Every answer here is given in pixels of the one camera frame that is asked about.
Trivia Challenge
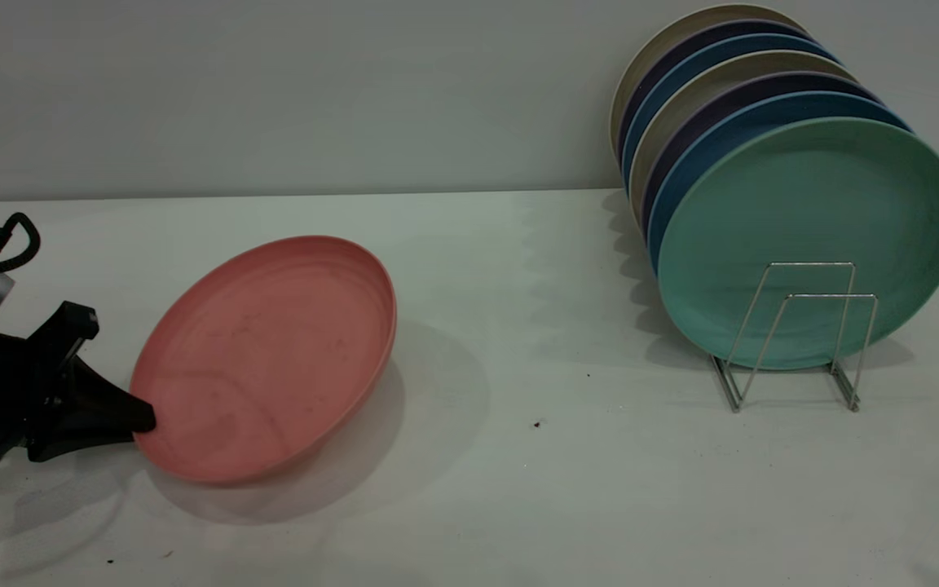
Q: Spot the pink round plate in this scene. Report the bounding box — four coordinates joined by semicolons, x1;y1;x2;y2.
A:
130;236;398;487

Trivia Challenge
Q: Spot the beige round plate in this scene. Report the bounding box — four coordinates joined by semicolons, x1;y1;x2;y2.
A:
610;4;805;161
629;51;858;229

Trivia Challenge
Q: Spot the purple round plate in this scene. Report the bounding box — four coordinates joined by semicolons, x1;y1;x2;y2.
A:
641;72;883;237
616;20;813;164

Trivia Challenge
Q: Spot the blue round plate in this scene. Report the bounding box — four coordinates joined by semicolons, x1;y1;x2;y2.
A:
647;91;913;275
621;34;842;193

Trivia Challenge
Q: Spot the green round plate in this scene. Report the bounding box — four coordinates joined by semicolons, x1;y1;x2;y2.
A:
657;118;939;372

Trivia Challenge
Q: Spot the metal wire plate rack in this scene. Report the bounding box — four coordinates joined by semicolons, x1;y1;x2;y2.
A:
710;262;879;413

